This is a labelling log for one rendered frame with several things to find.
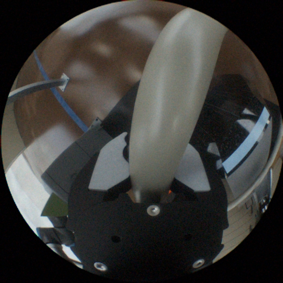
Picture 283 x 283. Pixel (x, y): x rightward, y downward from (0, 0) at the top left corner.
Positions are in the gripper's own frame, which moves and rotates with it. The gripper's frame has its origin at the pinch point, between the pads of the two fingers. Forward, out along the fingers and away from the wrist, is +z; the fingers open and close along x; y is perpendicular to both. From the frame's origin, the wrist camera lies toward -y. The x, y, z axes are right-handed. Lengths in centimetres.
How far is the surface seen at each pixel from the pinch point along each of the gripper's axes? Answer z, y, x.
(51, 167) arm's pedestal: 13, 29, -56
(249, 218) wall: -101, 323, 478
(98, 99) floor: 87, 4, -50
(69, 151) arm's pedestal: 33, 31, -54
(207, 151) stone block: 11.5, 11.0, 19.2
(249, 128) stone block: 6.5, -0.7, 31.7
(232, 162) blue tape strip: 4.0, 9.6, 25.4
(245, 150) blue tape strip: 3.8, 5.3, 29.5
